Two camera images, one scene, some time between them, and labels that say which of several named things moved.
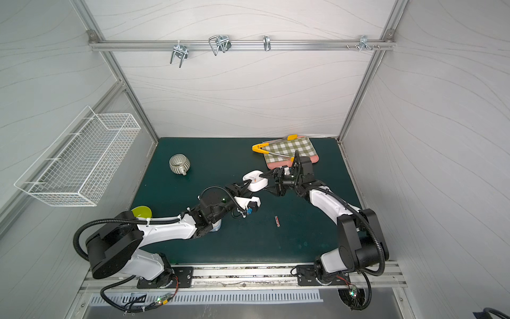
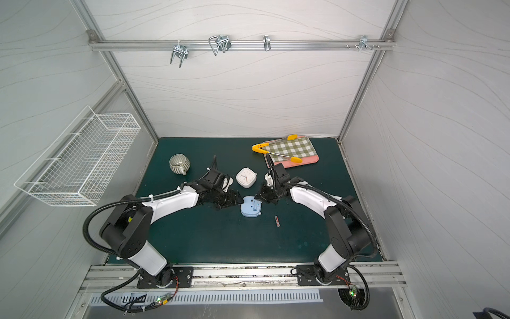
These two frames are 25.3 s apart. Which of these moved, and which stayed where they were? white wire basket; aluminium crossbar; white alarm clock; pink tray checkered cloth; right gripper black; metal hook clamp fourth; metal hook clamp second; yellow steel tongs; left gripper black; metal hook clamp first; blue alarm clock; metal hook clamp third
Moved: left gripper black; right gripper black; blue alarm clock; white alarm clock
Stayed: metal hook clamp first; metal hook clamp second; pink tray checkered cloth; aluminium crossbar; metal hook clamp fourth; metal hook clamp third; yellow steel tongs; white wire basket
